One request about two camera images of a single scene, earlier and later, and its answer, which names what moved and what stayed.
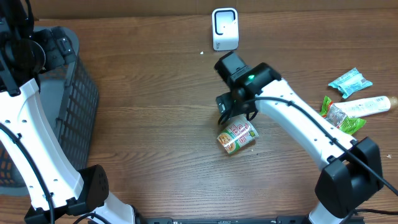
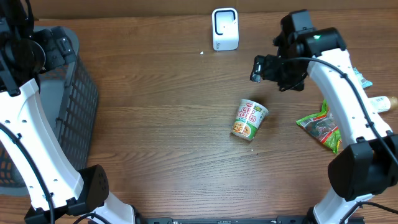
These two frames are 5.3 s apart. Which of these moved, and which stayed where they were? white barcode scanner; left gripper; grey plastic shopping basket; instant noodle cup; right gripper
Moved: instant noodle cup; right gripper
Stayed: white barcode scanner; grey plastic shopping basket; left gripper
